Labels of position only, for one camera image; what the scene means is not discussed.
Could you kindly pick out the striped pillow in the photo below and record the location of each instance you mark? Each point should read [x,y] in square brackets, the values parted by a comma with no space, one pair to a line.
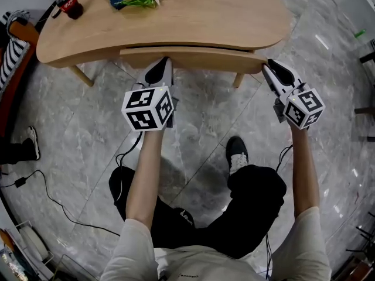
[17,15]

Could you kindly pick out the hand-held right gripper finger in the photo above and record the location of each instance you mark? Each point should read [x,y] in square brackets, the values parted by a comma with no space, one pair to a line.
[272,82]
[285,75]

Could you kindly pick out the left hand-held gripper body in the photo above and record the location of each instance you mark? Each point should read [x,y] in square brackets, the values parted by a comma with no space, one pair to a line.
[146,113]

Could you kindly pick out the wooden drawer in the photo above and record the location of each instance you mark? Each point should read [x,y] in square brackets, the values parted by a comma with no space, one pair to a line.
[190,58]

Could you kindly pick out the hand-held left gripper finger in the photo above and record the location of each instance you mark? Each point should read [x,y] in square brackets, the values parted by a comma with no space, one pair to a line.
[156,72]
[171,76]

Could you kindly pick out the white filament spool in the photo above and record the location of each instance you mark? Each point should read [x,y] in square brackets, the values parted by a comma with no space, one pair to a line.
[33,241]

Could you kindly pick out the wooden coffee table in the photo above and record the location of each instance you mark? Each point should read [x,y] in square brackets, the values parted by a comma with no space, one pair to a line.
[205,19]

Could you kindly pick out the person's right forearm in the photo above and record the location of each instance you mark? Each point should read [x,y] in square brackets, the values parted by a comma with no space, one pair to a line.
[304,174]

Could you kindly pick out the person's beige T-shirt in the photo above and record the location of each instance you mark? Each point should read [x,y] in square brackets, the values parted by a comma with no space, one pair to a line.
[205,265]

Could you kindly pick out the person's left forearm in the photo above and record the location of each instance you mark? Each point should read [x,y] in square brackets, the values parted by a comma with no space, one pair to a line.
[145,183]

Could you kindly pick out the green marker pen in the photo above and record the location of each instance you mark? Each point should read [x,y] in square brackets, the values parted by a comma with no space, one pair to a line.
[359,33]

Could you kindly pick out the person's right black shoe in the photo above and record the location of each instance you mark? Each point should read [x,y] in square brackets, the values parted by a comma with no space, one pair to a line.
[237,154]

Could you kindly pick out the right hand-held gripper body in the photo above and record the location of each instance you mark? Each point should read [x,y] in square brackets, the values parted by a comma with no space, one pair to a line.
[304,110]

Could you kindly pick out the striped seat cushion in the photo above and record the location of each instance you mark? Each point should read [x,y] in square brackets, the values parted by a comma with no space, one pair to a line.
[11,54]

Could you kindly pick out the orange sofa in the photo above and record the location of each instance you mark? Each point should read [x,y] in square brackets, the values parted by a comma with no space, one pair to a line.
[26,32]

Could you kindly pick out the person's black trousers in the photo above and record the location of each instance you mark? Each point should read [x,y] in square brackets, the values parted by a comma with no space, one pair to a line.
[252,203]

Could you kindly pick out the cola bottle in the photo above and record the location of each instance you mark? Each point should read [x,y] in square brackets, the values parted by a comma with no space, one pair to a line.
[70,6]

